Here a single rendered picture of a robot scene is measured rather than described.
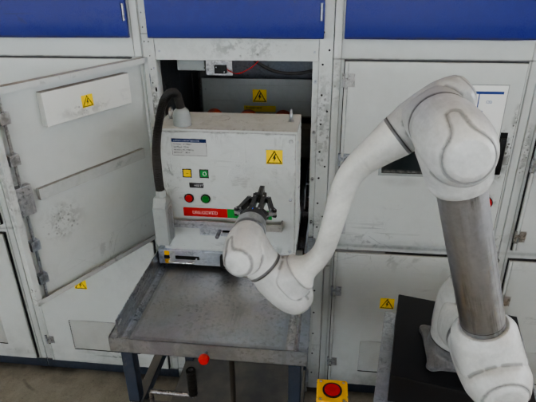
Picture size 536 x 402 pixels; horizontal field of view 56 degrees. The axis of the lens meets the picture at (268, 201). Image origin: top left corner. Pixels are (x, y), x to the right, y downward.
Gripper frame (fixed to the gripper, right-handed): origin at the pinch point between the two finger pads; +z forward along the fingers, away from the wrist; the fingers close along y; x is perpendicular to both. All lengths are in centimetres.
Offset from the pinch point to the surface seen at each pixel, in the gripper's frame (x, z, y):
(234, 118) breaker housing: 16.0, 28.5, -12.9
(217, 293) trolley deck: -38.4, -1.4, -15.9
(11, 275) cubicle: -66, 38, -124
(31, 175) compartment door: 5, -5, -73
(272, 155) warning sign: 8.2, 13.5, 2.2
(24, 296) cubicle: -79, 40, -122
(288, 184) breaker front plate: -2.3, 13.5, 7.6
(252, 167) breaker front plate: 3.3, 13.6, -4.7
